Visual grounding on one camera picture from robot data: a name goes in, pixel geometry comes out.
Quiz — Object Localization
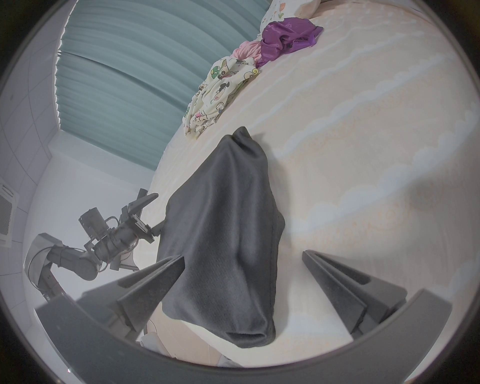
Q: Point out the ceiling air conditioner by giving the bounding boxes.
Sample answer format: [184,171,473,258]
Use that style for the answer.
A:
[0,184,19,246]

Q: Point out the bed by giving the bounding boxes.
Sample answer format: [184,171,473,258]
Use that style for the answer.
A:
[148,0,480,368]

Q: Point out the white printed pyjama top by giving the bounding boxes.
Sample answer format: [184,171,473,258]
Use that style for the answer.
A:
[182,56,260,140]

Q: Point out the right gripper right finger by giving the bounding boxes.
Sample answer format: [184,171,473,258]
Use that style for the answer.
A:
[302,250,407,336]

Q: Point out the blue-green curtain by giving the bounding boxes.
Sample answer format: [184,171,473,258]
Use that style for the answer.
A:
[54,52,199,171]
[60,0,272,91]

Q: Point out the white printed pillow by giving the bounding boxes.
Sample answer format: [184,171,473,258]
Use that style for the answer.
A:
[259,0,321,29]

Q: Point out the black T-shirt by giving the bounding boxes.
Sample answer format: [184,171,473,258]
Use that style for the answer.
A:
[155,126,286,349]

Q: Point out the purple garment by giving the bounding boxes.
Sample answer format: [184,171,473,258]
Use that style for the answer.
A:
[257,17,324,68]

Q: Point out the pink garment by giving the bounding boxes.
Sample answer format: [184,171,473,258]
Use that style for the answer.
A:
[230,39,263,62]

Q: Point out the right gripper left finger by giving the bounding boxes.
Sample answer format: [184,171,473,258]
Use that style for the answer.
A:
[77,255,185,341]

